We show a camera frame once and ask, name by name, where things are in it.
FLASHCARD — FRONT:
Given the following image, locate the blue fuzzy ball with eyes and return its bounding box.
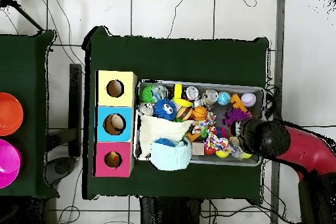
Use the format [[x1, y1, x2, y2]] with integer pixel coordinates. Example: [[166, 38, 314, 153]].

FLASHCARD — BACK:
[[154, 99, 179, 122]]

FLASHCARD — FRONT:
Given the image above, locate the cream yellow waffle cloth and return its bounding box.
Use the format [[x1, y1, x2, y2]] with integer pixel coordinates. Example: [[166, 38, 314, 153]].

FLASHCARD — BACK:
[[138, 114, 194, 156]]

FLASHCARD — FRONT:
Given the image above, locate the blue spiky ball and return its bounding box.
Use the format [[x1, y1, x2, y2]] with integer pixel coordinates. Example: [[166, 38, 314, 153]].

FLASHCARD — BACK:
[[155, 137, 177, 148]]

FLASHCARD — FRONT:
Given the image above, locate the mint green waffle cloth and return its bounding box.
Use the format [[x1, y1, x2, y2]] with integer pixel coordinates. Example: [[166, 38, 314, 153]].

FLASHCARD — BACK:
[[150, 137, 193, 172]]

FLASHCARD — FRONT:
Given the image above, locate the colourful patterned cloth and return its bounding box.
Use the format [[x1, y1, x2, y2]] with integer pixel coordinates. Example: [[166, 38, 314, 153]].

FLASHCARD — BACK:
[[203, 129, 231, 154], [191, 118, 216, 135]]

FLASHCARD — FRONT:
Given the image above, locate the purple spiky ball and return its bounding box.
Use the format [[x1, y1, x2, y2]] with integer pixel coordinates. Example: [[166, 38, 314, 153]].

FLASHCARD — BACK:
[[222, 108, 253, 128]]

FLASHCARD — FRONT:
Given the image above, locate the yellow plush duck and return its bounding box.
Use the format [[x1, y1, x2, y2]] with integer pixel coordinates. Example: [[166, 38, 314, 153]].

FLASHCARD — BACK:
[[106, 152, 121, 168]]

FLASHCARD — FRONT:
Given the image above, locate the wooden box with three holes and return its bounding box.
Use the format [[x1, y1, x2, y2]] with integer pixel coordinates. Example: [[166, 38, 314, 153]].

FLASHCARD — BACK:
[[94, 70, 138, 178]]

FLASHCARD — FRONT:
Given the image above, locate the yellow plastic block toy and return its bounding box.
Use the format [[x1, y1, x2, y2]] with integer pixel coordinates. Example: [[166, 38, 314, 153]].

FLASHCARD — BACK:
[[173, 83, 194, 108]]

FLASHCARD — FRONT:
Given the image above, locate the green spiky ball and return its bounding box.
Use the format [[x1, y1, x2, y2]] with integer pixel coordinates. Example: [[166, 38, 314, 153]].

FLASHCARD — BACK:
[[140, 84, 158, 104]]

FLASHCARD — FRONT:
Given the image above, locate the silver metal can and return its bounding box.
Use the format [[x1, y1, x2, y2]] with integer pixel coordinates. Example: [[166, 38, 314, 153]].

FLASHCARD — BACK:
[[184, 85, 201, 101]]

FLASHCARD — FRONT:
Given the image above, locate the small orange basketball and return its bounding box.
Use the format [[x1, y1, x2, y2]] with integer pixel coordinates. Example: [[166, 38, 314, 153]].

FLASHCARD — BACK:
[[192, 106, 209, 122]]

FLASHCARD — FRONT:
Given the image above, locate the wooden cube block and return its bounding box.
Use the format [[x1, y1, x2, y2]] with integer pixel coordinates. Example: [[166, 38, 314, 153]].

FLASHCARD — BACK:
[[192, 142, 205, 156]]

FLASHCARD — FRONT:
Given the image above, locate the dark green table cloth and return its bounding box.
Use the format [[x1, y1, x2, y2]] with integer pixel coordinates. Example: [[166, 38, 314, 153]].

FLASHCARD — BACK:
[[0, 29, 56, 198], [83, 26, 271, 200]]

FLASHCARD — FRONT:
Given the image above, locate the globe print ball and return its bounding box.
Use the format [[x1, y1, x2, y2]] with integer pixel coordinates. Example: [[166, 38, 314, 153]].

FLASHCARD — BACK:
[[217, 91, 232, 106]]

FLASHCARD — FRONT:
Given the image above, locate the yellow ball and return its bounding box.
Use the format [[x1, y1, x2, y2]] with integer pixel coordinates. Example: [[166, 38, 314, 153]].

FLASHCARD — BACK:
[[215, 149, 232, 159]]

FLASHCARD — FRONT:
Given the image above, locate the orange plastic block toy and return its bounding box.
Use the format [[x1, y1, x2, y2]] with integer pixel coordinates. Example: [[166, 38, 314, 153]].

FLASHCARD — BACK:
[[230, 93, 249, 113]]

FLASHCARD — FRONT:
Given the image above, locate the white baseball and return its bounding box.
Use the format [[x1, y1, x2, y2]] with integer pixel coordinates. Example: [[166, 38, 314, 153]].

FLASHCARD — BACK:
[[241, 92, 258, 108]]

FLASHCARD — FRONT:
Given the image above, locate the orange plate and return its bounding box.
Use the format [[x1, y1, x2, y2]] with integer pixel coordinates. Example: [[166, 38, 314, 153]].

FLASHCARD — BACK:
[[0, 92, 24, 137]]

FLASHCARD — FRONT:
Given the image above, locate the magenta plate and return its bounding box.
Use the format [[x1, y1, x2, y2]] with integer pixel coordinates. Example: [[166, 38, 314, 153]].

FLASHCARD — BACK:
[[0, 139, 22, 189]]

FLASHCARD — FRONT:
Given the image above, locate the shallow wire mesh bin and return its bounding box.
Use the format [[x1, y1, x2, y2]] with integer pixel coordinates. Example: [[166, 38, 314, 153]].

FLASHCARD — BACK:
[[135, 79, 265, 167]]

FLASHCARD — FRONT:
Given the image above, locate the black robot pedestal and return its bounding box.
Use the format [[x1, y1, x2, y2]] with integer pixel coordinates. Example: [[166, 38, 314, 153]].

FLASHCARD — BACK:
[[138, 197, 211, 224]]

